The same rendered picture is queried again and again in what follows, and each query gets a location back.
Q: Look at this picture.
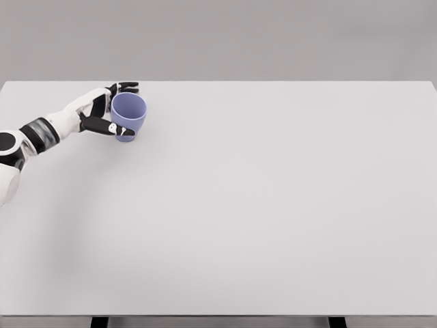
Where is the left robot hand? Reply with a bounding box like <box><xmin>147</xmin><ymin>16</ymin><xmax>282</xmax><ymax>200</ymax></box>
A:
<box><xmin>64</xmin><ymin>81</ymin><xmax>140</xmax><ymax>138</ymax></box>

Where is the blue cup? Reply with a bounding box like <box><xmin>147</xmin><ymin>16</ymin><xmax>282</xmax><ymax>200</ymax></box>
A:
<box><xmin>110</xmin><ymin>92</ymin><xmax>148</xmax><ymax>143</ymax></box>

